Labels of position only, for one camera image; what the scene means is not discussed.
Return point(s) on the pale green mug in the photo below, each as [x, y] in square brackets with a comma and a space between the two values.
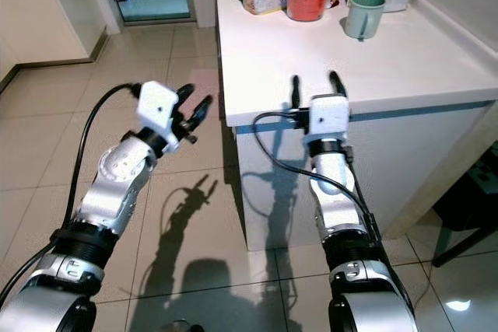
[364, 15]

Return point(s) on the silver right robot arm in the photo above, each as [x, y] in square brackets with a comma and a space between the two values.
[334, 200]

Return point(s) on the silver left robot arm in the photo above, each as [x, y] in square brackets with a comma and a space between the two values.
[113, 192]

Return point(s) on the white kitchen counter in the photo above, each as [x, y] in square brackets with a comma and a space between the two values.
[358, 75]

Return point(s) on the white cabinet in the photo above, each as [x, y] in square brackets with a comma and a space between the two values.
[39, 5]

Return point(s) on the black chair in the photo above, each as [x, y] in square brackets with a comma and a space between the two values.
[471, 200]

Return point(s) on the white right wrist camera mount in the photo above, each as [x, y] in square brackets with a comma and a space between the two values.
[328, 117]

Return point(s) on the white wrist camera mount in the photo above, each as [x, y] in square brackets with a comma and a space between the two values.
[156, 110]
[328, 117]

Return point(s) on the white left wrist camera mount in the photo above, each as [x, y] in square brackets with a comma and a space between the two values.
[156, 110]

